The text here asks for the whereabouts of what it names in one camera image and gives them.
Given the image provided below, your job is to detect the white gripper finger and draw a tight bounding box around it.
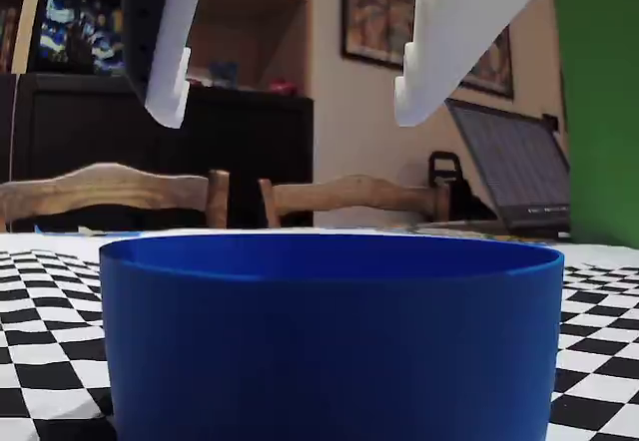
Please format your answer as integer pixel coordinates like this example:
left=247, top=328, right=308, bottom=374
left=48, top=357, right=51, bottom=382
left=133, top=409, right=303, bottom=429
left=393, top=0, right=568, bottom=129

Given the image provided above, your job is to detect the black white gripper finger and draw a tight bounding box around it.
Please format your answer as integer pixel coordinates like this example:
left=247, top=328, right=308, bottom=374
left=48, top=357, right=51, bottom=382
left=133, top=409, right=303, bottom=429
left=125, top=0, right=226, bottom=131

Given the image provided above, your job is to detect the blue round box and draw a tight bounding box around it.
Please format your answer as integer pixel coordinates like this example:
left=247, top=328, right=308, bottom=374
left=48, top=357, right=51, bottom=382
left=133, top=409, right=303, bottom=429
left=98, top=233, right=566, bottom=441

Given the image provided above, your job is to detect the small blue jar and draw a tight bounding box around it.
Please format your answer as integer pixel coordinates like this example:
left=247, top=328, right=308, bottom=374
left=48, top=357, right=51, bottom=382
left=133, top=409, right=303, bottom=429
left=208, top=60, right=240, bottom=87

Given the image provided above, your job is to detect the light wood bookshelf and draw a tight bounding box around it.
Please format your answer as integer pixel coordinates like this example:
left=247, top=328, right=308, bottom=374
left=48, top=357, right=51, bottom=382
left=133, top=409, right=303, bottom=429
left=12, top=0, right=311, bottom=88

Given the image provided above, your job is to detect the starry night picture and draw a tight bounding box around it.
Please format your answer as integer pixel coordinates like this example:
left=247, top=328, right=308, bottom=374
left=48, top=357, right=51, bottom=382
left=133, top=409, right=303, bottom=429
left=37, top=0, right=126, bottom=76

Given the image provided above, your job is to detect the black low cabinet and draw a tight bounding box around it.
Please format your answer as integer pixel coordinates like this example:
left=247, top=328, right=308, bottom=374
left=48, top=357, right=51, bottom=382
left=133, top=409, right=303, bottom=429
left=0, top=72, right=316, bottom=227

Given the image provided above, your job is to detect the wooden chair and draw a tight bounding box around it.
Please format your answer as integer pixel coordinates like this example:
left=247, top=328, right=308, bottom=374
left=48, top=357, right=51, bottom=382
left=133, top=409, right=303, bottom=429
left=258, top=174, right=450, bottom=227
left=0, top=162, right=231, bottom=232

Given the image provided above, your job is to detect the open grey laptop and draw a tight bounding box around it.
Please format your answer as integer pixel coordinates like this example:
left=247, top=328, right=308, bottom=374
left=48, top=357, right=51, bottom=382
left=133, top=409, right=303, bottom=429
left=445, top=97, right=573, bottom=238

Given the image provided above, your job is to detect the row of brown books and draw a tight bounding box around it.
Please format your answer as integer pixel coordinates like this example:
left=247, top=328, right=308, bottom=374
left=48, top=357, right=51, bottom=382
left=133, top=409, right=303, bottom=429
left=0, top=6, right=21, bottom=73

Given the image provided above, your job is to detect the green panel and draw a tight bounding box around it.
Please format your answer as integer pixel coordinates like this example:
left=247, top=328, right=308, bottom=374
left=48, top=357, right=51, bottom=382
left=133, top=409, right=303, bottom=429
left=548, top=0, right=639, bottom=250

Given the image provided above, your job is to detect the black white checkered mat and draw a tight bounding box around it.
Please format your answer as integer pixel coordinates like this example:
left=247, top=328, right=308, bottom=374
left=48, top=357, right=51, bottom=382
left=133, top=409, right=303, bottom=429
left=0, top=230, right=639, bottom=441

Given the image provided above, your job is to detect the small framed wall picture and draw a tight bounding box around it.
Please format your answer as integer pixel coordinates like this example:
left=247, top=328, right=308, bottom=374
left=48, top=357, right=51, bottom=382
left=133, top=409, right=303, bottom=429
left=458, top=26, right=515, bottom=101

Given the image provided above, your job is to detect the large framed wall picture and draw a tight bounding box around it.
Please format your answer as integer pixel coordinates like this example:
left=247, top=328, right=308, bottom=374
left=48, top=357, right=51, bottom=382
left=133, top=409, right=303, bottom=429
left=341, top=0, right=421, bottom=68

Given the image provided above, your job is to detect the black bag with handle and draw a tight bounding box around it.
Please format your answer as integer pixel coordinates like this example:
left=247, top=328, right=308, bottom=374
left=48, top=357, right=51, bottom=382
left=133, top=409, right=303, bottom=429
left=427, top=150, right=495, bottom=222

